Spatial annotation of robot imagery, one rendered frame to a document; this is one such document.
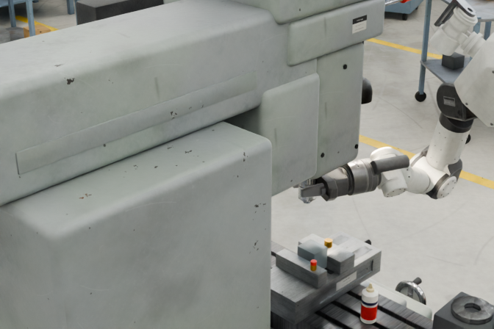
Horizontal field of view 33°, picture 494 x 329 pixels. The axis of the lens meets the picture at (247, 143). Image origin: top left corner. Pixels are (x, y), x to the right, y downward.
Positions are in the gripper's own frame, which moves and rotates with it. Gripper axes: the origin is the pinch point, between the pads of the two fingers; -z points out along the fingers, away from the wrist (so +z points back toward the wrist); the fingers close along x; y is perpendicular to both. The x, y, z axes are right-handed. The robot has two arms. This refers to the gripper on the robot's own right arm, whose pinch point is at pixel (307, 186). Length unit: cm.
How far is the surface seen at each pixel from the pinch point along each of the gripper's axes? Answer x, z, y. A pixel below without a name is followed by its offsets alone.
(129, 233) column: 52, -56, -27
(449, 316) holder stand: 46.3, 13.0, 11.8
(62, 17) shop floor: -633, 24, 124
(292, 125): 19.3, -12.7, -26.6
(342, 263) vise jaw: 7.6, 6.6, 20.0
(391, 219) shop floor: -166, 125, 126
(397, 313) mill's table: 19.2, 16.8, 30.6
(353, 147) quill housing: 6.8, 9.1, -12.1
